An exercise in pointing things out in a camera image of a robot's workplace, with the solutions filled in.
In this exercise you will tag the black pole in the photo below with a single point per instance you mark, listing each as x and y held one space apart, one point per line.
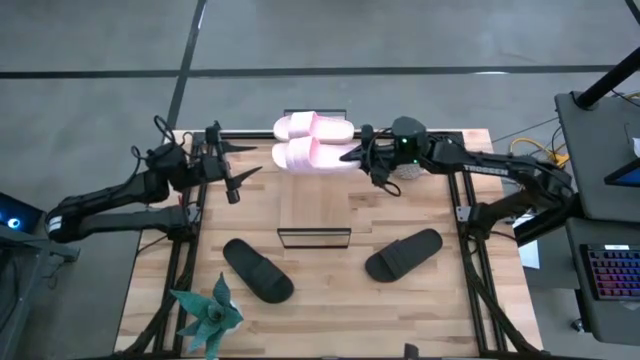
607 80

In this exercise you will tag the grey desk panel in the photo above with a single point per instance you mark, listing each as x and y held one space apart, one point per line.
600 150

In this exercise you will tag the device with blue light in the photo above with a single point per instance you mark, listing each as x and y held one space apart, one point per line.
20 215

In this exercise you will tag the tablet screen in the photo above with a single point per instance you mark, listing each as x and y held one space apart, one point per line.
627 175

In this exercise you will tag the black table-level camera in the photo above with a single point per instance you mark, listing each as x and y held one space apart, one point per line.
411 352

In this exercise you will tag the black slide sandal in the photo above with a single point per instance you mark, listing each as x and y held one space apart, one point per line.
260 272
400 257

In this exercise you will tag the black aluminium table frame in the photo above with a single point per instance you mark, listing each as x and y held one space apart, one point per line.
250 135

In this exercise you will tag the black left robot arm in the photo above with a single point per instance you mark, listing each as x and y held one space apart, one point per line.
100 200

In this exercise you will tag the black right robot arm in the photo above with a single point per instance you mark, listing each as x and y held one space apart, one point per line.
500 167

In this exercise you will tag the teal spiky artificial plant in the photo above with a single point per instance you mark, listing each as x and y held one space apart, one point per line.
215 315

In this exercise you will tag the white paper sheet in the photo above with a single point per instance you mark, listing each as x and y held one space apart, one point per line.
530 255

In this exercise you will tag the black-framed wooden shelf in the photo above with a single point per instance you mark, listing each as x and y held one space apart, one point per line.
315 205

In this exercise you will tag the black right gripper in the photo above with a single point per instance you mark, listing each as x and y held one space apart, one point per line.
407 145

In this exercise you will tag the backlit keyboard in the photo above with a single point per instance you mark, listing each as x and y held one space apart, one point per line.
615 272

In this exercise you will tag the grey keyboard desk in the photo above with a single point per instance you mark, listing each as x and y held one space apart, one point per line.
615 320

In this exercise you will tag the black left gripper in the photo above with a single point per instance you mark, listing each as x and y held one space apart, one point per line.
215 167

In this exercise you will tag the grey metal stand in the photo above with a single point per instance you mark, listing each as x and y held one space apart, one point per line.
30 240

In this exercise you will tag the pink slide sandal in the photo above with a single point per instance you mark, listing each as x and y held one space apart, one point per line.
310 125
310 157

